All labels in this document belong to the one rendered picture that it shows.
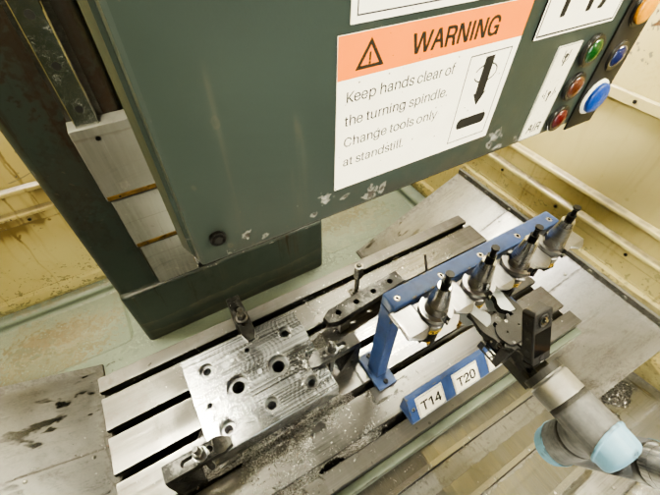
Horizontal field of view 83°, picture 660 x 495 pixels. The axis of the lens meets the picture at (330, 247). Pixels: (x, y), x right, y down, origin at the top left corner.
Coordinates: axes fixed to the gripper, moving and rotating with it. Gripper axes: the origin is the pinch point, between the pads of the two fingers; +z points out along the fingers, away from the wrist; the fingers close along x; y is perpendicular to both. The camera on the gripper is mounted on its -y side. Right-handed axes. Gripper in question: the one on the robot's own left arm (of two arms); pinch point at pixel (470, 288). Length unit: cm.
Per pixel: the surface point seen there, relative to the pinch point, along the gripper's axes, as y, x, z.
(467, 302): -2.2, -4.7, -2.8
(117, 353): 60, -80, 60
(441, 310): -5.2, -11.9, -2.6
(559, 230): -7.5, 20.5, -1.0
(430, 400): 25.1, -11.4, -10.1
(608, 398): 53, 48, -34
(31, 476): 49, -103, 29
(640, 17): -51, -6, -3
